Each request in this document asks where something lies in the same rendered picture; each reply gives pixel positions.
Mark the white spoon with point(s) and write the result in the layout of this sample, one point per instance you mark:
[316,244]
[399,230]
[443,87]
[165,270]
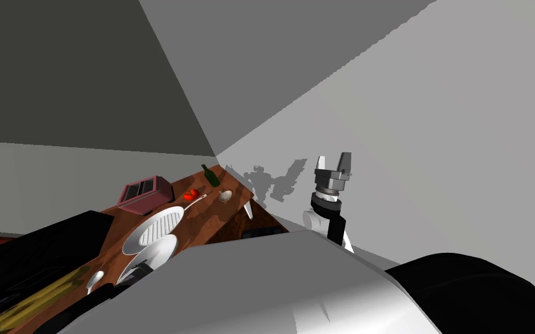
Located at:
[94,280]

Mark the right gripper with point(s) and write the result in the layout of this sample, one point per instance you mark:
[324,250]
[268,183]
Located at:
[331,181]

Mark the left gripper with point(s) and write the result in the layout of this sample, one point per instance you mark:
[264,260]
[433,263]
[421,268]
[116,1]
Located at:
[141,270]

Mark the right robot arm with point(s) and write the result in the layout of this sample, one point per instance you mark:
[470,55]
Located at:
[476,292]

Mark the white grill pan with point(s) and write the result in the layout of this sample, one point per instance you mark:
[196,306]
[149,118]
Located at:
[156,227]

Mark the green bottle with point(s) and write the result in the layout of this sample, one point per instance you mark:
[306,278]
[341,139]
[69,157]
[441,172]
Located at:
[211,176]

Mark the white plate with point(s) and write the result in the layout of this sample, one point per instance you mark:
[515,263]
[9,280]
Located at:
[158,253]

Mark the pink toaster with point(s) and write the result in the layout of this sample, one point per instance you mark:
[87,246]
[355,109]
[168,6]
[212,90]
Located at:
[147,194]

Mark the red tomato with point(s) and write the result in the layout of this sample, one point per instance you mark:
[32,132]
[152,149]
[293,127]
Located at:
[191,194]

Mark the brown wooden table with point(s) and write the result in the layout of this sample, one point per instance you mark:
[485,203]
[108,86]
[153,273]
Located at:
[205,218]

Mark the small white bowl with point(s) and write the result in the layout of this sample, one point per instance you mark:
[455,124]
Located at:
[225,195]

